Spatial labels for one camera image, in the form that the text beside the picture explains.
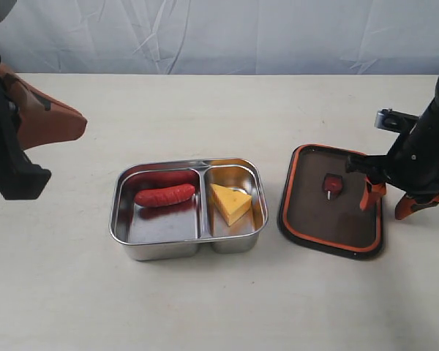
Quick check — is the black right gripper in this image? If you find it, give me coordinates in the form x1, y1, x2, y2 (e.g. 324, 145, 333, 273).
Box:
345, 105, 439, 220

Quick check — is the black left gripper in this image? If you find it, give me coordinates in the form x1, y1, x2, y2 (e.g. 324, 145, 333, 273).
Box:
0, 56, 87, 200

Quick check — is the transparent lid with orange seal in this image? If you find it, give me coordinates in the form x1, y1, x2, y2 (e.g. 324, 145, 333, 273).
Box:
277, 144, 385, 260

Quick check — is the red sausage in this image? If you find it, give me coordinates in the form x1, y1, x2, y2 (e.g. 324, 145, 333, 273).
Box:
134, 184, 195, 208

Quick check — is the yellow cheese wedge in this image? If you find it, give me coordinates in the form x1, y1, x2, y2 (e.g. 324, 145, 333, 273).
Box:
210, 184, 252, 227

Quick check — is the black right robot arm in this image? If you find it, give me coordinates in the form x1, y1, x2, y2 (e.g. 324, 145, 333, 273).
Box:
345, 76, 439, 220

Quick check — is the white backdrop cloth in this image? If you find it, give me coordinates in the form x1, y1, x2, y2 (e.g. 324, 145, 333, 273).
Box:
0, 1, 439, 75

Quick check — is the steel two-compartment lunch box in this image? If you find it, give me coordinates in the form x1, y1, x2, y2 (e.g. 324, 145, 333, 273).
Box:
109, 158, 268, 261

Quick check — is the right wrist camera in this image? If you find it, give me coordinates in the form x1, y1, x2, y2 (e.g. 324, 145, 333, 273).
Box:
374, 108, 419, 133

